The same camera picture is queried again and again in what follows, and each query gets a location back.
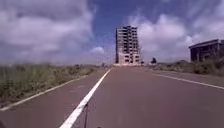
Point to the low dark building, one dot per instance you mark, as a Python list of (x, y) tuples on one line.
[(206, 50)]

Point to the pale road edge strip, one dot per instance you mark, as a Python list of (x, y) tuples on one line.
[(33, 96)]

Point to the robot's own part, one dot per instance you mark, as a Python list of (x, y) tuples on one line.
[(86, 116)]

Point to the tall unfinished concrete building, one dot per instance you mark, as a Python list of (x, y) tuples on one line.
[(127, 45)]

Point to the small dark tree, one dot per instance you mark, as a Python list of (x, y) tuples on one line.
[(153, 61)]

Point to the broad white painted line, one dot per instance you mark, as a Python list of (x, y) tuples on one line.
[(80, 107)]

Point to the thin white painted line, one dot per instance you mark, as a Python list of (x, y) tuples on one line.
[(186, 80)]

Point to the reddish-brown asphalt road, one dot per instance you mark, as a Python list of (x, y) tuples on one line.
[(136, 100)]

